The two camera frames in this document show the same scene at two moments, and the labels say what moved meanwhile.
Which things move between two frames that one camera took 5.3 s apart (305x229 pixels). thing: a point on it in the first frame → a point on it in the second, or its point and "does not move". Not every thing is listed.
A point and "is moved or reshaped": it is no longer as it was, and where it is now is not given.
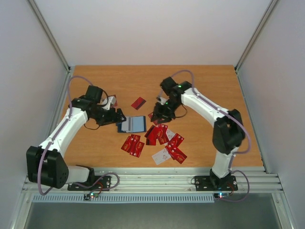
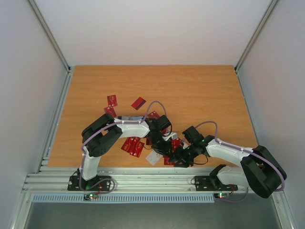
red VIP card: x=176 y=153 is moved or reshaped
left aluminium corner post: x=50 y=35 does not move
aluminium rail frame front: x=165 y=180 does not move
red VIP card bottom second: x=137 y=146 does not move
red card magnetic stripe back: x=138 y=103 does not move
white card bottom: x=161 y=156 is moved or reshaped
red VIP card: x=126 y=146 does not move
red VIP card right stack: x=176 y=140 does not move
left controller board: x=88 y=196 does not move
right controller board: x=221 y=195 does not move
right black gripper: x=161 y=114 → x=183 y=155
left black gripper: x=112 y=119 → x=163 y=150
